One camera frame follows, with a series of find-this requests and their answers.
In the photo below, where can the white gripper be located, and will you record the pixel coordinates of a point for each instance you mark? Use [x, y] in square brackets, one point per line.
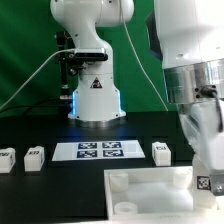
[200, 123]

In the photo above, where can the white square tabletop part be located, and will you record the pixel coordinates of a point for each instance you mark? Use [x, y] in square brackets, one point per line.
[155, 196]

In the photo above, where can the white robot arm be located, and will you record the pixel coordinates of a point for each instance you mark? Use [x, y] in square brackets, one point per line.
[187, 36]

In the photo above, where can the white sheet with tags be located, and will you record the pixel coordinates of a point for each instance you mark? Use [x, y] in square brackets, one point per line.
[98, 150]

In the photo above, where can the black camera on stand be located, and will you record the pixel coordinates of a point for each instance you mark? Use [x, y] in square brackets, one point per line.
[89, 64]

